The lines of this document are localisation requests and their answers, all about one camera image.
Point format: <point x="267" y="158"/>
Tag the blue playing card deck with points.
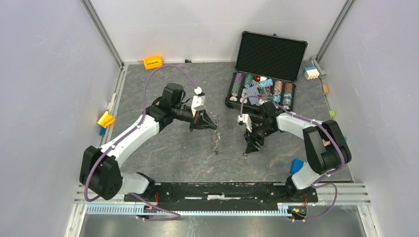
<point x="252" y="93"/>

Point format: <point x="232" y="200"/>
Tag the white blue toy block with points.
<point x="311" y="72"/>

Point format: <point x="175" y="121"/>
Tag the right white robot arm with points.
<point x="326" y="149"/>

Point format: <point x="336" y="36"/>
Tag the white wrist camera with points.
<point x="198" y="101"/>
<point x="245" y="120"/>

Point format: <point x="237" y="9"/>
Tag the white cable duct rail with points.
<point x="146" y="210"/>

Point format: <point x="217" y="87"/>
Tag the tan wooden cube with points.
<point x="325" y="89"/>

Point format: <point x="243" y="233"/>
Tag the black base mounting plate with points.
<point x="227" y="196"/>

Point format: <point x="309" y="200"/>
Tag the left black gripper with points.
<point x="202" y="121"/>

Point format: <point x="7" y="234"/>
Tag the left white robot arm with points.
<point x="101" y="167"/>

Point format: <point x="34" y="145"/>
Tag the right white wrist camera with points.
<point x="245" y="120"/>

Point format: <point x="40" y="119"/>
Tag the blue green white block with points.
<point x="296" y="166"/>

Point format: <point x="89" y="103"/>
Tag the black poker chip case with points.
<point x="263" y="57"/>

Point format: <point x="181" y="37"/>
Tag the light blue chip stack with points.
<point x="265" y="83"/>

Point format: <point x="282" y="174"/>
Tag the metal keyring with tags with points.
<point x="216" y="137"/>

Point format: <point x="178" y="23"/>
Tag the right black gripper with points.
<point x="250" y="139"/>

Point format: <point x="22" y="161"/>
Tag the orange chip stack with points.
<point x="288" y="90"/>

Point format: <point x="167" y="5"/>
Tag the yellow orange toy block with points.
<point x="106" y="119"/>

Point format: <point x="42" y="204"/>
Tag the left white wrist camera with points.
<point x="198" y="101"/>

